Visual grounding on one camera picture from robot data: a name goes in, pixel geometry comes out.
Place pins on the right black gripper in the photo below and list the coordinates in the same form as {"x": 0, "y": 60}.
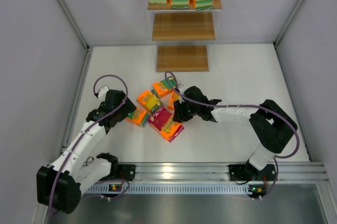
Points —
{"x": 179, "y": 110}

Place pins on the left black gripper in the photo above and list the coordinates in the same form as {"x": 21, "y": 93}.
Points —
{"x": 126, "y": 107}

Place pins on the orange Scrub Daddy box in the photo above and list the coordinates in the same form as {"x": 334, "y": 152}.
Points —
{"x": 174, "y": 97}

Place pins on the pink Scrub Mommy box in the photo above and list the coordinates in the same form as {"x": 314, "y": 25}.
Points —
{"x": 162, "y": 121}

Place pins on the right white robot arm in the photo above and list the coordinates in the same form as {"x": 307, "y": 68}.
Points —
{"x": 272, "y": 126}

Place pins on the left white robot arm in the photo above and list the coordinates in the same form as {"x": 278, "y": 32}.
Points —
{"x": 61, "y": 185}

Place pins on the clear acrylic shelf unit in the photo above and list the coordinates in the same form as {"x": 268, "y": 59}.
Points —
{"x": 155, "y": 44}

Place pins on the orange yellow sponge pack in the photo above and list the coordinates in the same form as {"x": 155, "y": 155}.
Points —
{"x": 149, "y": 101}

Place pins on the small green orange sponge pack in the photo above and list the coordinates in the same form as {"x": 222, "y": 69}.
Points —
{"x": 163, "y": 87}

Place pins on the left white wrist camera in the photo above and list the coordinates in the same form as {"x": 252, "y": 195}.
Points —
{"x": 102, "y": 92}

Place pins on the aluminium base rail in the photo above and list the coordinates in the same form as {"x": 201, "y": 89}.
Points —
{"x": 200, "y": 178}

